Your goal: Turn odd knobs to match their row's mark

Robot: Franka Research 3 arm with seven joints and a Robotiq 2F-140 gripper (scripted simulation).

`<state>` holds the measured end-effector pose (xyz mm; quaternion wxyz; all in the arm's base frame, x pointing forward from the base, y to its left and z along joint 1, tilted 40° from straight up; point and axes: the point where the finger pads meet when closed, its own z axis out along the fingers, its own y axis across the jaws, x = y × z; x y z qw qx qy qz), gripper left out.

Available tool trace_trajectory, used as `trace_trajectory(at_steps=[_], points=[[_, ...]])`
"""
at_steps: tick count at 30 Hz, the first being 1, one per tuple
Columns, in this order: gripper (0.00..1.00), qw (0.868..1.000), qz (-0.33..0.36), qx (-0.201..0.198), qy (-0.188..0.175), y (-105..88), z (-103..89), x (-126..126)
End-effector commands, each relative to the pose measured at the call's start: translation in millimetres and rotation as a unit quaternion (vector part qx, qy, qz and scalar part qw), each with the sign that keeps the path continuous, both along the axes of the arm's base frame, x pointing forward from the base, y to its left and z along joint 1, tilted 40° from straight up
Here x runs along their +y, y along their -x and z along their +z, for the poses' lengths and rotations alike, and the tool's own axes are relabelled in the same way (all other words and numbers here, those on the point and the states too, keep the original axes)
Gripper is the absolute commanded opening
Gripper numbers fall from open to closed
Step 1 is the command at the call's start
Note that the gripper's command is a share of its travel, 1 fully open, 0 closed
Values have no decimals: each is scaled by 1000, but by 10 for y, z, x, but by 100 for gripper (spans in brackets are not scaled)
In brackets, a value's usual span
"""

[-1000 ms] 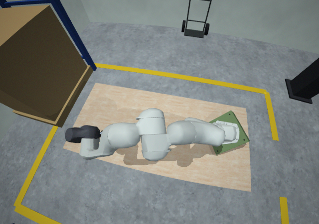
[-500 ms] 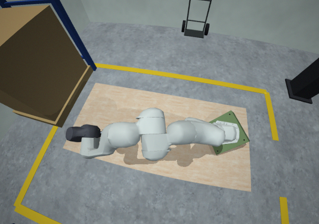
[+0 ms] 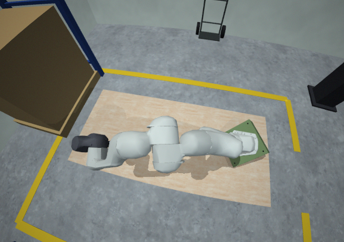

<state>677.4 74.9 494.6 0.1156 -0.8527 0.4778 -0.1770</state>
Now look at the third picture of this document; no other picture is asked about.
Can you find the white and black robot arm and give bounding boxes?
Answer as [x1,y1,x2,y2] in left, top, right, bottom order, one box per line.
[71,116,258,174]

